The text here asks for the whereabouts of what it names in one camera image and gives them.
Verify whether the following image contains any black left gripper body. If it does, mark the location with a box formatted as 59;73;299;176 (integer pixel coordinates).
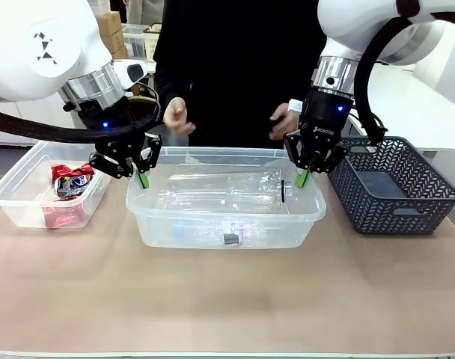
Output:
76;95;147;159

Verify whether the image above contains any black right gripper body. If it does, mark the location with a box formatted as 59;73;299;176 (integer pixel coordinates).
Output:
298;87;355;159

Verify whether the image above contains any red crushed can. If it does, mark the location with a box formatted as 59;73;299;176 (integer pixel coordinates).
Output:
41;206;85;230
50;163;79;183

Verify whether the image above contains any large clear plastic bottle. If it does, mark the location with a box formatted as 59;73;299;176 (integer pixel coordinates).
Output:
162;167;294;217

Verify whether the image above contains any large clear plastic bin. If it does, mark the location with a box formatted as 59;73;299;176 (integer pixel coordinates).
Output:
125;146;328;251

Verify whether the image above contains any small clear plastic bin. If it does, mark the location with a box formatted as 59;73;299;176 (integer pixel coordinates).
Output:
0;141;113;230

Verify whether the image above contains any clear bottle black cap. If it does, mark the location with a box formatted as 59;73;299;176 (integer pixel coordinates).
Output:
197;219;266;248

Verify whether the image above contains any person's left forearm black sleeve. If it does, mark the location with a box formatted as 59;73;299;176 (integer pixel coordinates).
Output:
287;55;320;109

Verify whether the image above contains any person's right forearm black sleeve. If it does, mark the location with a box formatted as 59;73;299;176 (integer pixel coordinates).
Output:
152;55;178;111

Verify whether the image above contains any dark grey lattice basket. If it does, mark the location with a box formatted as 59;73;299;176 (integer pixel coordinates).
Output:
326;135;455;236

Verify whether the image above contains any white lattice basket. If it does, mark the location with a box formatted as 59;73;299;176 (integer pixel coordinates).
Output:
142;23;163;61

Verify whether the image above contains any person's left hand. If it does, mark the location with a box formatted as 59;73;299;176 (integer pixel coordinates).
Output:
268;102;302;142

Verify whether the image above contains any person's right hand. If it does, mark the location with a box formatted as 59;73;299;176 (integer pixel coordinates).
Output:
162;96;197;135

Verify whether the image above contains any clear plastic storage box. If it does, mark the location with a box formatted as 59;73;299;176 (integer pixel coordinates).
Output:
121;23;153;61

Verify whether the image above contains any person's black sweater torso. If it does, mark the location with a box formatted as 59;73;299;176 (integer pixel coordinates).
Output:
152;0;328;150

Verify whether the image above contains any black right arm cable sleeve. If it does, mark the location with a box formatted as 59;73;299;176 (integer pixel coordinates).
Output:
355;6;440;146

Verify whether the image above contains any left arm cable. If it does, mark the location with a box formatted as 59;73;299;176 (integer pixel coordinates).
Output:
0;97;163;144

